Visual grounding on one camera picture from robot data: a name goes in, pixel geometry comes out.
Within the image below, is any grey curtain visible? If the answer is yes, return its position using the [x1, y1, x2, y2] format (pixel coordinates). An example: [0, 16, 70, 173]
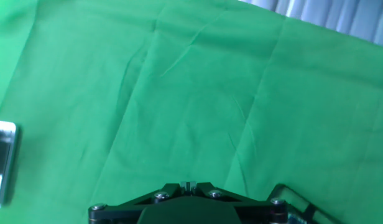
[239, 0, 383, 49]

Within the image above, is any red button box with baseplate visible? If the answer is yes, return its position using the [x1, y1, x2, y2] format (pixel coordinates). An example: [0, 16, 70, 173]
[0, 119, 21, 211]

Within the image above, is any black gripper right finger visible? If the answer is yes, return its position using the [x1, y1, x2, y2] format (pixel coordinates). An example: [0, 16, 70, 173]
[188, 182, 288, 224]

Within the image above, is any black wire cup rack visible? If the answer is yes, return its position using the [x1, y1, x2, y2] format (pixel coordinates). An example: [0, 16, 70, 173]
[265, 183, 338, 224]

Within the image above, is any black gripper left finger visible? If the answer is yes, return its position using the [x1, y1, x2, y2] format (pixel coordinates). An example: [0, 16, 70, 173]
[88, 182, 192, 224]

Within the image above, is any green cloth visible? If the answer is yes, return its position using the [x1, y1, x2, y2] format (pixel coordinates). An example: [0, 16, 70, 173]
[0, 0, 383, 224]

